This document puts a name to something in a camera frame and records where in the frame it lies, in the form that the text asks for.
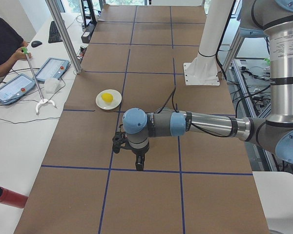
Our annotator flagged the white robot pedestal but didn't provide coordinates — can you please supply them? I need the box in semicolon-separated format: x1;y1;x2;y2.
184;0;235;86

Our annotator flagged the yellow lemon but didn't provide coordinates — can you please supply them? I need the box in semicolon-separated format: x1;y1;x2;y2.
101;93;114;103

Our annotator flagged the aluminium frame post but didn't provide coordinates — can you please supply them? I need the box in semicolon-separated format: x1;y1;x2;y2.
45;0;82;74

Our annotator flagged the reacher grabber tool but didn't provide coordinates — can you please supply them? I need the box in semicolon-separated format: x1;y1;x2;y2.
21;46;56;115

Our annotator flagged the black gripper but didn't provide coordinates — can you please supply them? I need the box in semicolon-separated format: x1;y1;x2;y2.
131;148;147;171

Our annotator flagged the red cylinder tube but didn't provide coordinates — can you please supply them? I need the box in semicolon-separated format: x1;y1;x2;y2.
0;187;28;209

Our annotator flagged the white plate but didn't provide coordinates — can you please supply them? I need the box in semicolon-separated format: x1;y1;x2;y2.
96;89;122;110

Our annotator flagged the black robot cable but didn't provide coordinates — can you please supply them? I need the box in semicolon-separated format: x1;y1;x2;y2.
158;86;235;137

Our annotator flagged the brown paper table cover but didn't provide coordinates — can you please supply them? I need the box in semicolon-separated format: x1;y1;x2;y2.
15;6;268;234

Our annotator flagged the person in black shirt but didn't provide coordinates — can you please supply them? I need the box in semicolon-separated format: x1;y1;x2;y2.
0;18;28;78

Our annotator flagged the black power box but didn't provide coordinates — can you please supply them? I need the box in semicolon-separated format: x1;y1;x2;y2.
81;24;95;43

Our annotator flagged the teach pendant tablet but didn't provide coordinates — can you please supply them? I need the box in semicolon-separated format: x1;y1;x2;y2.
0;74;35;105
36;58;69;82

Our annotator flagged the black computer mouse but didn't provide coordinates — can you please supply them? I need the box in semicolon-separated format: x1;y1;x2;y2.
31;40;42;48

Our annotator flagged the black keyboard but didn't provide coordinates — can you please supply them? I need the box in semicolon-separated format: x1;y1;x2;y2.
48;21;62;43

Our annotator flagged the near teach pendant tablet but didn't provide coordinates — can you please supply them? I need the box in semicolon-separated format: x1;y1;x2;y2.
0;74;35;105

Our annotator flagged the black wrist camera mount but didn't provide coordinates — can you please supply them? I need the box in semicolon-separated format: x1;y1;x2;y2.
112;124;131;154

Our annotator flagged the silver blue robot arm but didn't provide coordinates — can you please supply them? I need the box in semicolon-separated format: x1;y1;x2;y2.
113;0;293;171

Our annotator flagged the far teach pendant tablet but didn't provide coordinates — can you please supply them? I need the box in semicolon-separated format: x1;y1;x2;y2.
36;58;69;82

